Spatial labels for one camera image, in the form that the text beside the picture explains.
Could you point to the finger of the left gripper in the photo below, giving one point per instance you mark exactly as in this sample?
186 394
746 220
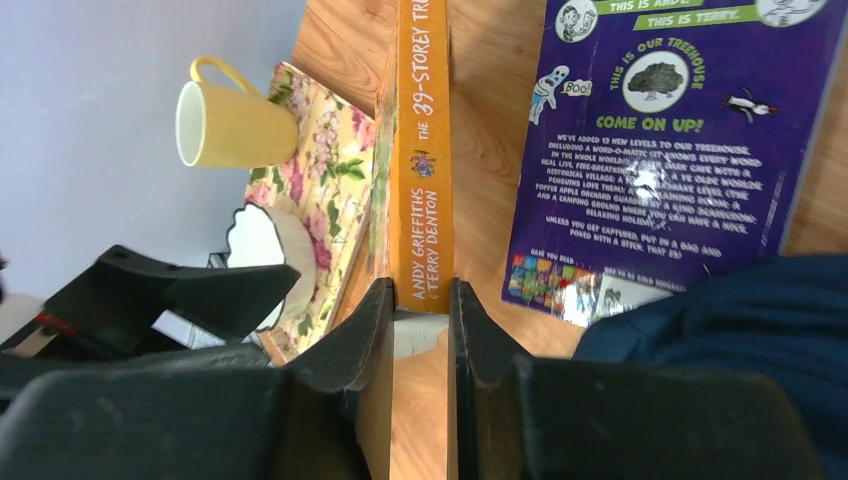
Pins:
107 312

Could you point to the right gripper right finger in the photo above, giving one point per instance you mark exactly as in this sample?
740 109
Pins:
514 415

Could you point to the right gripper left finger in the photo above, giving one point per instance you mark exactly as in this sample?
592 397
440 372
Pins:
220 415

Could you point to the orange treehouse book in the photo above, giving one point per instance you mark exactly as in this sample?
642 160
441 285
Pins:
409 234

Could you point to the navy blue backpack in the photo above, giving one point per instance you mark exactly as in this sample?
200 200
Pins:
782 317

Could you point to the white scalloped bowl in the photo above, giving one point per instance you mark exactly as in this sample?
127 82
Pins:
260 236

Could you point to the yellow mug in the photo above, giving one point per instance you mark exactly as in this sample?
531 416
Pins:
223 121

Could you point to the floral placemat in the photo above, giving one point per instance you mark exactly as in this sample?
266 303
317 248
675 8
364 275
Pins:
327 185

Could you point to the purple treehouse book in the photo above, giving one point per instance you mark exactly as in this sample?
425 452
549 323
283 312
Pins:
666 144

